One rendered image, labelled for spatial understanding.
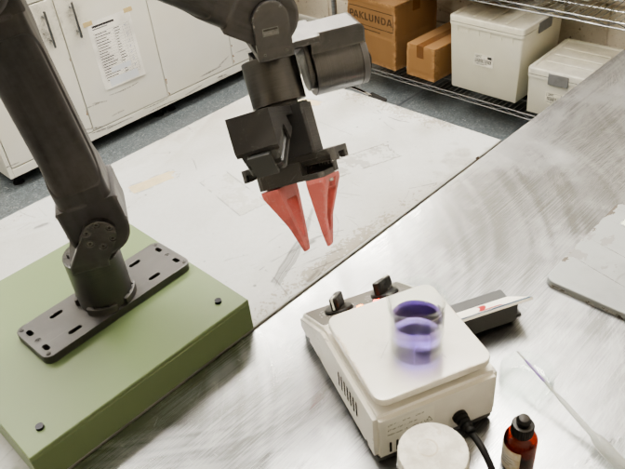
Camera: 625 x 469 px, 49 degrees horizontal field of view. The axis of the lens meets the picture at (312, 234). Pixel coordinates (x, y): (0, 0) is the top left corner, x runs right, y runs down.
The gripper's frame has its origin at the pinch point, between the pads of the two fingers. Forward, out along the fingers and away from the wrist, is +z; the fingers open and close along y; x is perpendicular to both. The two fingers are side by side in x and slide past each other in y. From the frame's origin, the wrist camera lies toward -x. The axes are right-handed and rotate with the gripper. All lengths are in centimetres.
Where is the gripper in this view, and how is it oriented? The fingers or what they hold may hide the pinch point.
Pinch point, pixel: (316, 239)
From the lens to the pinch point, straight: 72.7
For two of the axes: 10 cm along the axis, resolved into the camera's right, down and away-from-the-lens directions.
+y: 9.3, -2.1, -3.0
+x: 2.6, -2.0, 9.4
